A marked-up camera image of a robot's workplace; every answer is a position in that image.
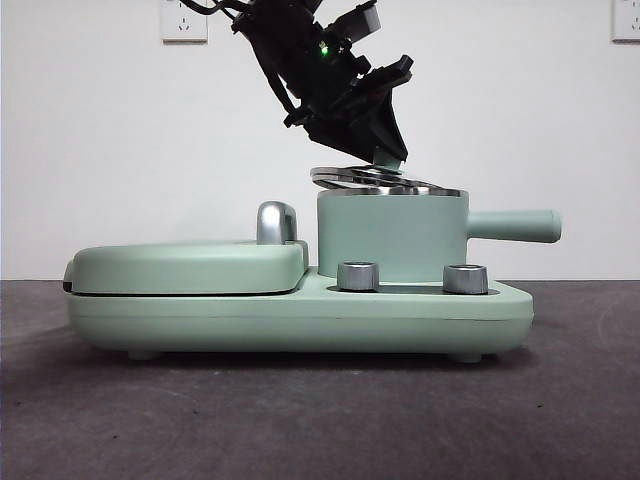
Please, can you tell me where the glass lid with green knob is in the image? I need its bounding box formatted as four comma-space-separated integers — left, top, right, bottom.
309, 149, 464, 195

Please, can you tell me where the mint green breakfast machine base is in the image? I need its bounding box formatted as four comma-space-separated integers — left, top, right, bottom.
67, 267, 535, 362

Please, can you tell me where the black cable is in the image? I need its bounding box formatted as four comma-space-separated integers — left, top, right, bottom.
262, 52, 304, 129
174, 0, 251, 21

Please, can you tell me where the mint green pot with handle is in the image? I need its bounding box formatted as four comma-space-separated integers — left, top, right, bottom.
314, 187, 562, 279

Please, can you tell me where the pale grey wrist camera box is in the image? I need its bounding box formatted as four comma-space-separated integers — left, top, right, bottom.
323, 2, 384, 49

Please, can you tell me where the chrome grill lid handle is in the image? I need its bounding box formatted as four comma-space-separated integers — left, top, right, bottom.
255, 201, 299, 246

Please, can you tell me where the white wall socket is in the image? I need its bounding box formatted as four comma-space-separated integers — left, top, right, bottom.
610, 0, 640, 44
160, 0, 208, 44

